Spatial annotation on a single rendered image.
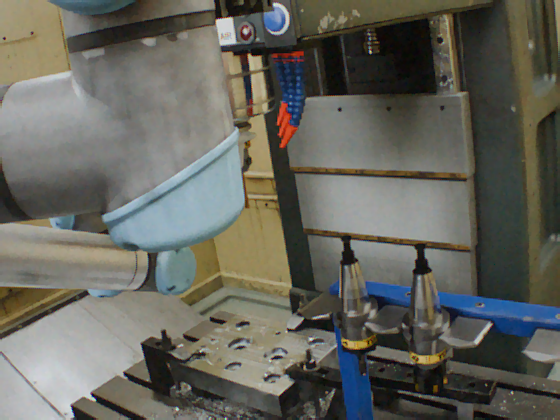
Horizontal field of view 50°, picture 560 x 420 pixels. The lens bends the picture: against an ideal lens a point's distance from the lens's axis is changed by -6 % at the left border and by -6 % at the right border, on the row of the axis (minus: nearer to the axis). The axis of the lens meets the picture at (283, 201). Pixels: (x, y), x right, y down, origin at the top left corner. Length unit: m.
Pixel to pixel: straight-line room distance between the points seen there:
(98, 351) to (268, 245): 0.76
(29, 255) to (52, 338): 1.27
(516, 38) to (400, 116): 0.30
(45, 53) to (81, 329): 0.86
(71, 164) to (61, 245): 0.49
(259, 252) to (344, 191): 0.89
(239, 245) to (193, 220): 2.14
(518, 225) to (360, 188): 0.38
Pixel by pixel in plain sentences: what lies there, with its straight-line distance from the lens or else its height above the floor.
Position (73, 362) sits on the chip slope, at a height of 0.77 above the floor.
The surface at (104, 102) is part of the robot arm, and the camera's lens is 0.30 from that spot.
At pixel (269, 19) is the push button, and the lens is 0.73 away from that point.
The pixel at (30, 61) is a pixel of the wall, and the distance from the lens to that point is 2.02.
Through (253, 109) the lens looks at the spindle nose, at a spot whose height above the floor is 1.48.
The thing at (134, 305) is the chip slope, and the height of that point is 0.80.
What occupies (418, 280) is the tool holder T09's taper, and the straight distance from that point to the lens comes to 0.81.
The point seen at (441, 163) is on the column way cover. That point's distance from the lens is 1.39.
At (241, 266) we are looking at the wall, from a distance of 2.48.
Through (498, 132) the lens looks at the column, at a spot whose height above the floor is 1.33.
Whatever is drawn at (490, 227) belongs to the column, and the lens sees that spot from 1.44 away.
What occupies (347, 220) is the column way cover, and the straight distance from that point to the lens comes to 1.57.
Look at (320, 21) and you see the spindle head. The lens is 0.75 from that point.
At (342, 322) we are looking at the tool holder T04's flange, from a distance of 0.89.
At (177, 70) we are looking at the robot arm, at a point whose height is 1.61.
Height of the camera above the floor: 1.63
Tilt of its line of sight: 17 degrees down
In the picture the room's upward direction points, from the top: 9 degrees counter-clockwise
